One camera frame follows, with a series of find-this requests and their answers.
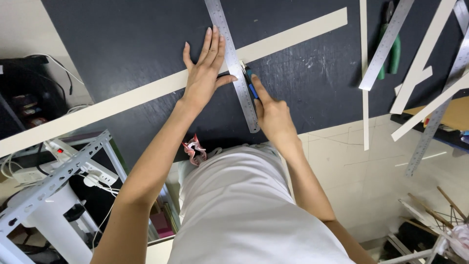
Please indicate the person's right hand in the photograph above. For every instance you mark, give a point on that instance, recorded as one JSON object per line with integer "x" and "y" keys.
{"x": 274, "y": 117}

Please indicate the person's left hand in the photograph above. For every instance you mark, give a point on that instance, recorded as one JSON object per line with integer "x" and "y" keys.
{"x": 199, "y": 79}

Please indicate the blue utility knife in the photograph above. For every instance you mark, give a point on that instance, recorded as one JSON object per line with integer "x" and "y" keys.
{"x": 248, "y": 76}

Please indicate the short steel ruler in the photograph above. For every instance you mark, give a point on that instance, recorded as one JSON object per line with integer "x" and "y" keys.
{"x": 229, "y": 40}

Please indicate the long wide cream paper strip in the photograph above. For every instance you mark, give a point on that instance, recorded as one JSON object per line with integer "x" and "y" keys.
{"x": 110, "y": 104}

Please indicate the pink ribbon bow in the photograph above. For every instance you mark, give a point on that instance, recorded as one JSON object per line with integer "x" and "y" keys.
{"x": 194, "y": 150}

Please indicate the black cutting mat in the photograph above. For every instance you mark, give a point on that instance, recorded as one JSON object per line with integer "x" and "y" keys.
{"x": 128, "y": 40}

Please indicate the thin white paper strip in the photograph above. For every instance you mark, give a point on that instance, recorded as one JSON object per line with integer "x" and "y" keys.
{"x": 365, "y": 110}

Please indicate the person's white shirt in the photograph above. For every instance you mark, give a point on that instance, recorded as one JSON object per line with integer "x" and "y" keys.
{"x": 241, "y": 209}

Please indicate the medium steel ruler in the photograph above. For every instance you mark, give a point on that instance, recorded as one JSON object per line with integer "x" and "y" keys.
{"x": 384, "y": 46}

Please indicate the white power strip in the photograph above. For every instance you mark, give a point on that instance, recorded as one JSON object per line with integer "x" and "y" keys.
{"x": 102, "y": 176}

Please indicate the pink box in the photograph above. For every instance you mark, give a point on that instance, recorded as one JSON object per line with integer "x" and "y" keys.
{"x": 161, "y": 224}

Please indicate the long steel ruler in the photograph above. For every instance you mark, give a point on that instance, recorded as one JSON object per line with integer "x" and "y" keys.
{"x": 427, "y": 137}

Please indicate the small cream paper strip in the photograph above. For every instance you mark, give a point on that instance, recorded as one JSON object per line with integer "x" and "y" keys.
{"x": 425, "y": 73}

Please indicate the black storage box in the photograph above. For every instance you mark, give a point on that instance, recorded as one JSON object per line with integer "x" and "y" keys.
{"x": 25, "y": 99}

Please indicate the brown cardboard sheet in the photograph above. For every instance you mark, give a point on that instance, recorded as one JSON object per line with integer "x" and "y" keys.
{"x": 454, "y": 115}

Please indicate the white perforated metal rack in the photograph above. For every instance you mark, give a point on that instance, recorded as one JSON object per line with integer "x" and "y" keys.
{"x": 47, "y": 185}

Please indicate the heap of wooden sticks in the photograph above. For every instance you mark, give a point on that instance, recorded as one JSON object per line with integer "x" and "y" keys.
{"x": 436, "y": 216}

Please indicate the white power adapter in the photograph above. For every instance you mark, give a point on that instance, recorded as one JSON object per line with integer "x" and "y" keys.
{"x": 27, "y": 175}

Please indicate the white cylindrical stand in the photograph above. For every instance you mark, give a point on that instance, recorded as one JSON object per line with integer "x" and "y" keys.
{"x": 55, "y": 223}

